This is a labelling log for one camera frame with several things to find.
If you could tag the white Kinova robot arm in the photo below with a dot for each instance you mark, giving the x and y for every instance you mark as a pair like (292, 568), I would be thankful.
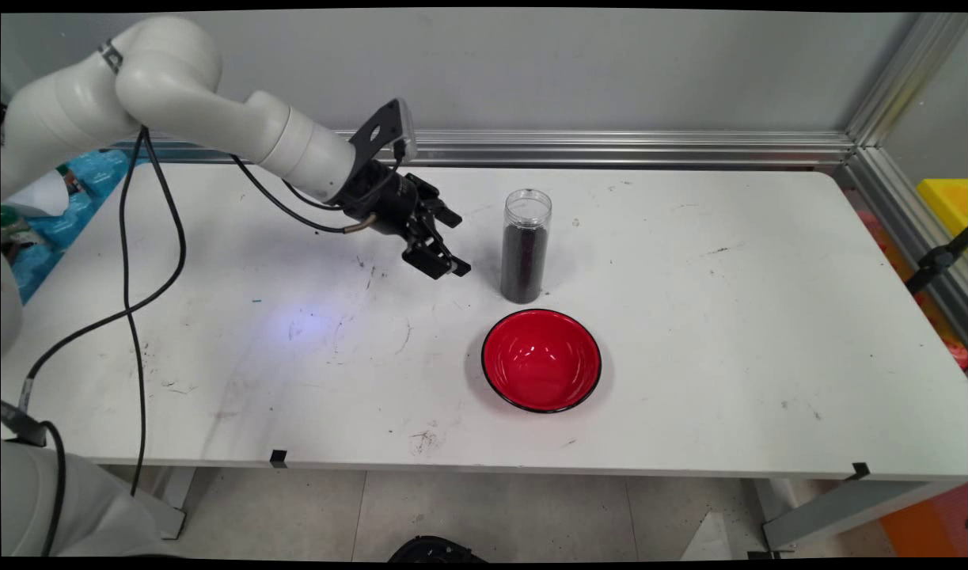
(175, 79)

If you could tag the orange box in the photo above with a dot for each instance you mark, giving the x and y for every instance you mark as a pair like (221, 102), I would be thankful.
(935, 522)

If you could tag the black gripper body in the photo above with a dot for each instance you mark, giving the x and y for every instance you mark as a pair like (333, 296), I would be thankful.
(381, 202)

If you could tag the yellow box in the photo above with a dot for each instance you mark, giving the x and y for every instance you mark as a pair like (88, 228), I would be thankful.
(947, 202)

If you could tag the red bowl with black rim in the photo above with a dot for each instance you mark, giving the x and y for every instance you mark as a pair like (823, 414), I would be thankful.
(540, 360)

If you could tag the aluminium frame rail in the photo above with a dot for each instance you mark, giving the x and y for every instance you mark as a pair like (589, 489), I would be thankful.
(895, 214)
(610, 148)

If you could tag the black tape strip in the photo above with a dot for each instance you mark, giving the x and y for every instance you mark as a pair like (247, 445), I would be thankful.
(279, 458)
(859, 471)

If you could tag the black clamp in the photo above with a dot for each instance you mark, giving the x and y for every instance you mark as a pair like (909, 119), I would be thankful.
(935, 260)

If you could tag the black round floor object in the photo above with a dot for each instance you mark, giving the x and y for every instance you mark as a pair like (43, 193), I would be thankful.
(436, 550)

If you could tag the clear jar with black seeds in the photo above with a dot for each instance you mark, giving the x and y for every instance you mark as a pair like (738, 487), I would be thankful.
(523, 261)

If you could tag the white plastic container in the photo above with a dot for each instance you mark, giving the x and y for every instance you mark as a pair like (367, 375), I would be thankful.
(36, 194)

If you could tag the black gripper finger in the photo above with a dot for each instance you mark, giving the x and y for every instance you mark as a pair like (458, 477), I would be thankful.
(436, 204)
(432, 257)

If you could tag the white table leg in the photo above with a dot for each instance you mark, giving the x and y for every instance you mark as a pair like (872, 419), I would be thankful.
(832, 511)
(171, 507)

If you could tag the aluminium frame post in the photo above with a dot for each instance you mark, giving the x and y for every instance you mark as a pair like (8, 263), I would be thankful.
(903, 79)

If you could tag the blue plastic bag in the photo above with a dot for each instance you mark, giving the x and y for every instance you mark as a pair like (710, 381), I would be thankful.
(96, 178)

